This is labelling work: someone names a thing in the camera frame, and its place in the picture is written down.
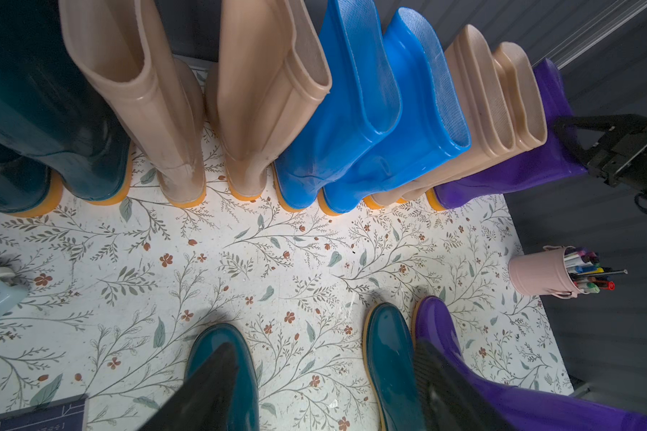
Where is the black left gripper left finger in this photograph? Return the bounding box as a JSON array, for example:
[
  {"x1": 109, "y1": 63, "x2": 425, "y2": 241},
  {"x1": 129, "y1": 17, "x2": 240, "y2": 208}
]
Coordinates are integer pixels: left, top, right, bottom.
[{"x1": 140, "y1": 344, "x2": 239, "y2": 431}]

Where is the purple front boot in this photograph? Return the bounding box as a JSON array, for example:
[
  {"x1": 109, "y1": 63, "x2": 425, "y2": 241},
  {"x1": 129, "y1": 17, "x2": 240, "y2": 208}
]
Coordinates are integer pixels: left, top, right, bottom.
[
  {"x1": 413, "y1": 296, "x2": 647, "y2": 430},
  {"x1": 426, "y1": 59, "x2": 588, "y2": 211}
]

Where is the blue rain boot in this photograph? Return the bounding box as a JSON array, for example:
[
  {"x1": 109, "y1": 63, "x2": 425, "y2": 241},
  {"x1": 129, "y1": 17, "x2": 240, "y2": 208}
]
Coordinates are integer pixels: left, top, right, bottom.
[
  {"x1": 318, "y1": 7, "x2": 449, "y2": 216},
  {"x1": 273, "y1": 1, "x2": 402, "y2": 215}
]

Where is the pink pen cup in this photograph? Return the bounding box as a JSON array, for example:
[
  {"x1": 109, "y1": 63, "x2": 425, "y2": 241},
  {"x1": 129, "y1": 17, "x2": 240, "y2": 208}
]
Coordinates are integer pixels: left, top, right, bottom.
[{"x1": 509, "y1": 245, "x2": 628, "y2": 300}]

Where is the dark green front boot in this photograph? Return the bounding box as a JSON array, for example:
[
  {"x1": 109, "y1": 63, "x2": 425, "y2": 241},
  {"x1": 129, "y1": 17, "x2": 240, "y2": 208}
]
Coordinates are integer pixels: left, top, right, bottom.
[
  {"x1": 362, "y1": 303, "x2": 426, "y2": 430},
  {"x1": 185, "y1": 323, "x2": 260, "y2": 430}
]

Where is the blue rain boot back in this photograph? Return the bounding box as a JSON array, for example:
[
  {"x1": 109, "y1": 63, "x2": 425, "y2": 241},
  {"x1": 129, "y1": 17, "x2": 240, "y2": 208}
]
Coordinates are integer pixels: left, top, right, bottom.
[{"x1": 318, "y1": 7, "x2": 449, "y2": 216}]

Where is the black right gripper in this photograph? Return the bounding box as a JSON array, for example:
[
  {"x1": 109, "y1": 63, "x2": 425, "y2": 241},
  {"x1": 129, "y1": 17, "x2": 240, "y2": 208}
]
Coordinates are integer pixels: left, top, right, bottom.
[{"x1": 553, "y1": 114, "x2": 647, "y2": 197}]

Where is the dark green boot back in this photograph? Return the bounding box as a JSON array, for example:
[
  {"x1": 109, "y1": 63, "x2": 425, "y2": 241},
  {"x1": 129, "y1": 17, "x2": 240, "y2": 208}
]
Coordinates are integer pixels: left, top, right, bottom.
[{"x1": 0, "y1": 1, "x2": 132, "y2": 206}]

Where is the blue rain boot front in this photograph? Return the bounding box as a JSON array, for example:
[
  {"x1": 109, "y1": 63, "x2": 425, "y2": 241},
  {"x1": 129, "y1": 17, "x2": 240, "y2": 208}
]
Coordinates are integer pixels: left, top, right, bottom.
[{"x1": 273, "y1": 1, "x2": 402, "y2": 215}]

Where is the beige rain boot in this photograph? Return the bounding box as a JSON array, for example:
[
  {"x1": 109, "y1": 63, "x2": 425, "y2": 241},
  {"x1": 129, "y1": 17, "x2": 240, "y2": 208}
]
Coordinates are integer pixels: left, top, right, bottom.
[
  {"x1": 59, "y1": 0, "x2": 206, "y2": 208},
  {"x1": 364, "y1": 24, "x2": 516, "y2": 208},
  {"x1": 395, "y1": 25, "x2": 547, "y2": 201},
  {"x1": 205, "y1": 1, "x2": 332, "y2": 201}
]

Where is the dark blue notebook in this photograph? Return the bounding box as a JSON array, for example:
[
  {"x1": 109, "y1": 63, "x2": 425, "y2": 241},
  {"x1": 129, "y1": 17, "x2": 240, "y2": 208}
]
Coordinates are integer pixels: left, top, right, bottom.
[{"x1": 0, "y1": 394, "x2": 89, "y2": 431}]

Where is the dark green boot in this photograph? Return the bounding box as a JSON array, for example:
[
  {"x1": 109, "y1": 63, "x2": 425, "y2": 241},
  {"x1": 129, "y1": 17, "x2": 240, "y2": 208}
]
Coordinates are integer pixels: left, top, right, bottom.
[
  {"x1": 0, "y1": 1, "x2": 132, "y2": 206},
  {"x1": 0, "y1": 144, "x2": 64, "y2": 217},
  {"x1": 185, "y1": 323, "x2": 260, "y2": 430},
  {"x1": 362, "y1": 303, "x2": 426, "y2": 430}
]

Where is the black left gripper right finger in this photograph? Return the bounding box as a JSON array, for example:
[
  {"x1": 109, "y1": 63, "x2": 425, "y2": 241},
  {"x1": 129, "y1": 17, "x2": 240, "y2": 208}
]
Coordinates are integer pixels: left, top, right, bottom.
[{"x1": 413, "y1": 341, "x2": 514, "y2": 430}]

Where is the dark green boot far left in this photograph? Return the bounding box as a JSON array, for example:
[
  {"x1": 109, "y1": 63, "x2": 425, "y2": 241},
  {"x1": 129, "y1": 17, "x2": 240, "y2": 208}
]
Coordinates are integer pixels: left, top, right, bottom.
[{"x1": 0, "y1": 144, "x2": 64, "y2": 217}]

